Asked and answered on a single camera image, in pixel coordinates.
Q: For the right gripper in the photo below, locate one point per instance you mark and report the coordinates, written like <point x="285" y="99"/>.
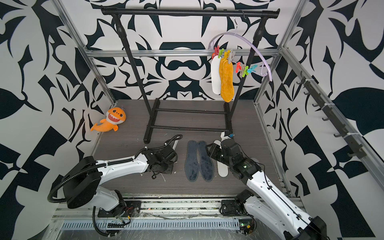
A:
<point x="212" y="150"/>

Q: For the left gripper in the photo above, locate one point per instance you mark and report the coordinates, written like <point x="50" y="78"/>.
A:
<point x="169" y="157"/>

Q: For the dark grey felt insole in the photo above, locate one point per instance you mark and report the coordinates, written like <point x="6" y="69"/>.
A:
<point x="191" y="163"/>
<point x="206" y="164"/>

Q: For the lilac round clip hanger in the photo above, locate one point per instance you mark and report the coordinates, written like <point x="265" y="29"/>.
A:
<point x="253" y="47"/>

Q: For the orange fuzzy insole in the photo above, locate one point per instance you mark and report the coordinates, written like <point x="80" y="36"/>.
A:
<point x="221" y="67"/>
<point x="227" y="87"/>

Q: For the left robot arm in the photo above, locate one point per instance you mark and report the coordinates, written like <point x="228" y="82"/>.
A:
<point x="82" y="185"/>

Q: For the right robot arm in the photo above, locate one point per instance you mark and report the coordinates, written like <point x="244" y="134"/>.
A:
<point x="263" y="200"/>

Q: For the orange shark plush toy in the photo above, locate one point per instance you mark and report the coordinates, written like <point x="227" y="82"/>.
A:
<point x="114" y="117"/>

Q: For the white orange-edged insole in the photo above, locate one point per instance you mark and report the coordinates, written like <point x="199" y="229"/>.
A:
<point x="215" y="75"/>

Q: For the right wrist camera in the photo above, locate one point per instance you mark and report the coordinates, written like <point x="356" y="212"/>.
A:
<point x="226" y="135"/>

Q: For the white cable duct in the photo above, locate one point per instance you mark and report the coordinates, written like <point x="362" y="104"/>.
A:
<point x="186" y="224"/>

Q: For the wall hook rail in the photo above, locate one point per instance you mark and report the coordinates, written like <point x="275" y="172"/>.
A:
<point x="334" y="116"/>

